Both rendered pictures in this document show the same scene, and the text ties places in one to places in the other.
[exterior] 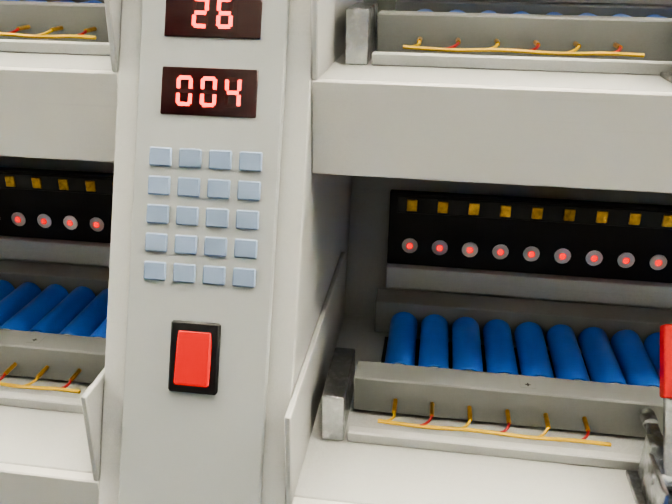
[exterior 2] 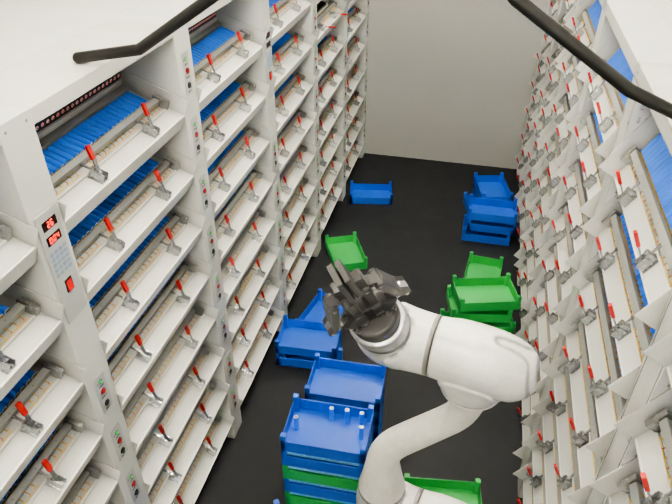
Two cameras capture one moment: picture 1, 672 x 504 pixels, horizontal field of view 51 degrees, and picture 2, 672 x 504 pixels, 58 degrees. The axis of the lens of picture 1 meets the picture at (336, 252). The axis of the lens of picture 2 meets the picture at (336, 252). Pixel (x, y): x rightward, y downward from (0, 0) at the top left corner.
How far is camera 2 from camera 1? 1.36 m
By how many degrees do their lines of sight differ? 83
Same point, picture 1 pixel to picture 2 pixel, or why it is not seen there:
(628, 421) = (97, 237)
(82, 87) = (31, 254)
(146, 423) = (67, 302)
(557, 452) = (97, 251)
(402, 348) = not seen: hidden behind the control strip
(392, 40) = not seen: hidden behind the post
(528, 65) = (70, 189)
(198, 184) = (59, 255)
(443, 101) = (80, 210)
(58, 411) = (28, 324)
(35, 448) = (43, 329)
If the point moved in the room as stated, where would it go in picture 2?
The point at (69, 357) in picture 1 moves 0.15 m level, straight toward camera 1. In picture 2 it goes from (16, 315) to (90, 304)
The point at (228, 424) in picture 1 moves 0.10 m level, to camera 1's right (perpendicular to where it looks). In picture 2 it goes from (77, 289) to (95, 263)
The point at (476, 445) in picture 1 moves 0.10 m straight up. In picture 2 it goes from (88, 261) to (78, 227)
